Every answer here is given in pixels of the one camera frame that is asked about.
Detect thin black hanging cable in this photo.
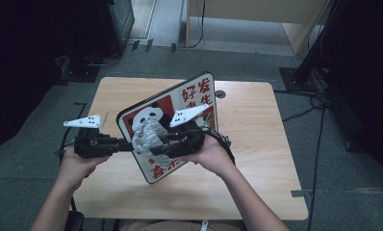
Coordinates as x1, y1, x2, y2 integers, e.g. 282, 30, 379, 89
187, 0, 207, 50

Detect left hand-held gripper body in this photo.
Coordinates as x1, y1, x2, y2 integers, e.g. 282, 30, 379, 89
63, 114, 120, 159

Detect person's right hand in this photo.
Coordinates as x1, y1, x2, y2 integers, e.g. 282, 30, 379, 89
179, 136, 236, 178

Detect panda print board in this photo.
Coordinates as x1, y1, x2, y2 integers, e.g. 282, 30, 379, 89
115, 70, 220, 185

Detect clear plastic bag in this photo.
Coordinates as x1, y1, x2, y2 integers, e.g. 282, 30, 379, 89
131, 119, 174, 167

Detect light wooden cabinet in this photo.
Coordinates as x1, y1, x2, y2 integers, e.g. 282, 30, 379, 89
185, 0, 331, 56

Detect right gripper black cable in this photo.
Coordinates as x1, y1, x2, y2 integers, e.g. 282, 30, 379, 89
199, 126, 237, 167

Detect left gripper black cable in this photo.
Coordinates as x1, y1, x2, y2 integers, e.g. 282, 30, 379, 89
55, 127, 82, 156

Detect black flat stand base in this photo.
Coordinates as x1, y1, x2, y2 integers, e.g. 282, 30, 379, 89
58, 53, 121, 85

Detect black stand with square base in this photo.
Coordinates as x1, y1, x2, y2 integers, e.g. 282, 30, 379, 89
278, 0, 345, 93

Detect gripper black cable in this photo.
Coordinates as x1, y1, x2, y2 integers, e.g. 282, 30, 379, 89
199, 126, 237, 167
55, 127, 82, 156

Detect person's left hand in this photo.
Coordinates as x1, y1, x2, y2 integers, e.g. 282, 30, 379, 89
58, 147, 111, 193

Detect black floor cables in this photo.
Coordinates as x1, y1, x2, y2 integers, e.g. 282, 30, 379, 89
272, 89, 329, 227

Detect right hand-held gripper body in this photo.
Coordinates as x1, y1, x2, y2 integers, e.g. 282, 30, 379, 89
167, 104, 210, 159

